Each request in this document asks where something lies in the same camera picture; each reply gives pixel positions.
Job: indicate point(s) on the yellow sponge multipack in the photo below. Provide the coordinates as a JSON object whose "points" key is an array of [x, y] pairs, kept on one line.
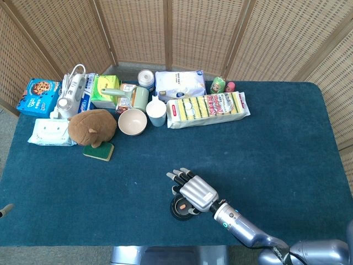
{"points": [[207, 110]]}

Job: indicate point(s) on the white wet wipes pack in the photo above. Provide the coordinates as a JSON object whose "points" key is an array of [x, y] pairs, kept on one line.
{"points": [[49, 132]]}

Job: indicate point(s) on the black cast iron teapot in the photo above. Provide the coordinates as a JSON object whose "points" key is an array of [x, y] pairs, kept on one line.
{"points": [[176, 216]]}

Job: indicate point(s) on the black round teapot lid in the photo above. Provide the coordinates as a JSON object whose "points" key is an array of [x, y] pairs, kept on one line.
{"points": [[182, 207]]}

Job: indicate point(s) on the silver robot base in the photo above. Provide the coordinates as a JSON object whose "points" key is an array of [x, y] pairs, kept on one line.
{"points": [[165, 255]]}

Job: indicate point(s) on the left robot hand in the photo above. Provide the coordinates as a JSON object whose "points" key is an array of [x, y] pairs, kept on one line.
{"points": [[5, 211]]}

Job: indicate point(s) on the green and yellow sponge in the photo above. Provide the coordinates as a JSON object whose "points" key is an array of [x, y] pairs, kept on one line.
{"points": [[100, 153]]}

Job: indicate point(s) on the white electric hand mixer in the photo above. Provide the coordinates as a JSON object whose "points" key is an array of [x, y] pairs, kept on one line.
{"points": [[70, 96]]}

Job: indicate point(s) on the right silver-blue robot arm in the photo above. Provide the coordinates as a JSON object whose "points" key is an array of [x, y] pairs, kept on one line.
{"points": [[242, 226]]}

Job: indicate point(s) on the green cartoon can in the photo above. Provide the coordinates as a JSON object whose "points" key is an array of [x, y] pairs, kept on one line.
{"points": [[218, 85]]}

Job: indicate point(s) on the blue table cloth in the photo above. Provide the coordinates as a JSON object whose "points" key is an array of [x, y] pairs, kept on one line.
{"points": [[110, 193]]}

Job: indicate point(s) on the beige bowl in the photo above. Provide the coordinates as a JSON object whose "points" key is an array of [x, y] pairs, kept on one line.
{"points": [[132, 122]]}

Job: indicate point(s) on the blue and white carton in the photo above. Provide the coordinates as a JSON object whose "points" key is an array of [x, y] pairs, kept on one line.
{"points": [[88, 91]]}

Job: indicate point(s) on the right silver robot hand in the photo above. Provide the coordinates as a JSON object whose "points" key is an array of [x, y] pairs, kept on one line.
{"points": [[198, 193]]}

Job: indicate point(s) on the white and blue bag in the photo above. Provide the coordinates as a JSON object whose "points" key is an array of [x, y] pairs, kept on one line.
{"points": [[179, 84]]}

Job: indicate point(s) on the wicker folding screen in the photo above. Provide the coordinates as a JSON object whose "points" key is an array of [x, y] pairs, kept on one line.
{"points": [[138, 27]]}

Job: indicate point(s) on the small orange snack box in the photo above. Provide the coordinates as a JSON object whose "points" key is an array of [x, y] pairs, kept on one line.
{"points": [[124, 103]]}

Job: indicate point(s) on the white canister with blue label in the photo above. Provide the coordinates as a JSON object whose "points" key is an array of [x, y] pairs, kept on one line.
{"points": [[146, 78]]}

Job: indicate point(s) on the pink cartoon can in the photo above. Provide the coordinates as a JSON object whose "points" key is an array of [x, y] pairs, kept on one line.
{"points": [[230, 87]]}

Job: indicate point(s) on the blue cookie box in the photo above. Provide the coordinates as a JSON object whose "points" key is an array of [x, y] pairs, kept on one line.
{"points": [[37, 96]]}

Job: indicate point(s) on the green tissue pack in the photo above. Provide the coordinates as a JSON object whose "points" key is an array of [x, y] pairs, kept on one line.
{"points": [[106, 82]]}

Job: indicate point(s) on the brown plush toy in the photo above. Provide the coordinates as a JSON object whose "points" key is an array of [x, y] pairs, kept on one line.
{"points": [[92, 127]]}

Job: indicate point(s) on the white and blue measuring cup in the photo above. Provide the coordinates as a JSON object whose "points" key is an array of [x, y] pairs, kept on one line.
{"points": [[156, 113]]}

